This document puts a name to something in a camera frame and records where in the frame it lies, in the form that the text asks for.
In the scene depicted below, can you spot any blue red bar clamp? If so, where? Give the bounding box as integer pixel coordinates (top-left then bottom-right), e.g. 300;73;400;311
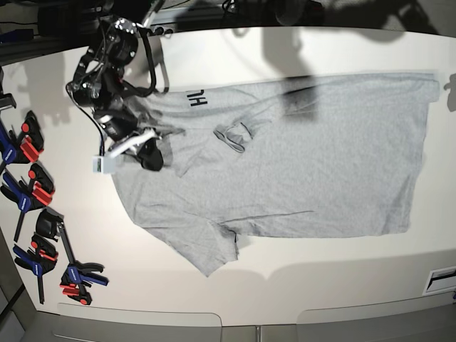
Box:
13;233;58;304
1;110;44;172
1;162;55;242

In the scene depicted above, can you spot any top blue red bar clamp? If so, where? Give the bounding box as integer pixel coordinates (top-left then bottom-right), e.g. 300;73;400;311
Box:
1;110;44;172

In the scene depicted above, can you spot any white label plate on table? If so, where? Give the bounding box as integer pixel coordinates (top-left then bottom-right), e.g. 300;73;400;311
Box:
423;266;456;296

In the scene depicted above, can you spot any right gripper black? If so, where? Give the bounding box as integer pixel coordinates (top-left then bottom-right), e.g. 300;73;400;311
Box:
93;109;164;172

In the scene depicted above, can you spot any long bar clamp black pad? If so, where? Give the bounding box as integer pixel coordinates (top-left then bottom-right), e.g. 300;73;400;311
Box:
36;209;109;306

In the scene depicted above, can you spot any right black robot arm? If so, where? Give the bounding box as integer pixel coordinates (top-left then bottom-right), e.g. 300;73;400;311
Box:
66;17;164;172

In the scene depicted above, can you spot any grey T-shirt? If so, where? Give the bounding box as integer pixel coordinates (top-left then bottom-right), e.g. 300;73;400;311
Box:
113;73;440;276

